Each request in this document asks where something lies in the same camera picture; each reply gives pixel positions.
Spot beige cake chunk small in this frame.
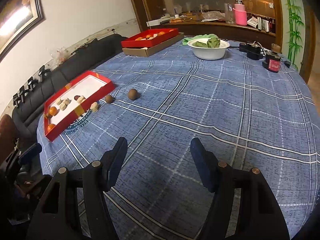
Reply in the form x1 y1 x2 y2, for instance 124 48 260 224
90 102 99 112

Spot beige cake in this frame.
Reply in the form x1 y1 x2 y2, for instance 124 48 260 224
55 98 62 105
63 98 71 105

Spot white cake block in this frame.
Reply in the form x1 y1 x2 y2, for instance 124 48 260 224
77 95 86 104

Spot black leather sofa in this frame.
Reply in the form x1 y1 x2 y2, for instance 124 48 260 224
11 34 126 141

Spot red tray white inside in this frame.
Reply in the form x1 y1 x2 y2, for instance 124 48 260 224
43 70 116 141

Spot blue plaid tablecloth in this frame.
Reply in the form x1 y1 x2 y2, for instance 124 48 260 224
36 42 319 239

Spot brown cardboard box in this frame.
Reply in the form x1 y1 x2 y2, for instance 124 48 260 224
123 33 184 57

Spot white bowl with greens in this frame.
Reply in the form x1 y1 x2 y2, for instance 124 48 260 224
187 38 230 61

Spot red black device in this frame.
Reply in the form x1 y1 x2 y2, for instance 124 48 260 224
262 51 281 73

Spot black charger box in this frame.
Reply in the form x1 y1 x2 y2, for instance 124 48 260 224
239 42 263 60

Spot green cloth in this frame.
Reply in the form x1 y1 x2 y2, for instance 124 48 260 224
182 34 219 46

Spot far red fruit box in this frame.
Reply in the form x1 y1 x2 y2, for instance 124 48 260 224
121 28 179 48

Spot wooden sideboard counter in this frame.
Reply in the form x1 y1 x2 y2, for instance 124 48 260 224
152 12 283 49

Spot pink thermos bottle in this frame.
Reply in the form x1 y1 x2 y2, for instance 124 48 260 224
233 0 247 26

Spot framed wall picture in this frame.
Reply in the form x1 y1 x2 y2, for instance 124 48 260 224
1 0 44 59

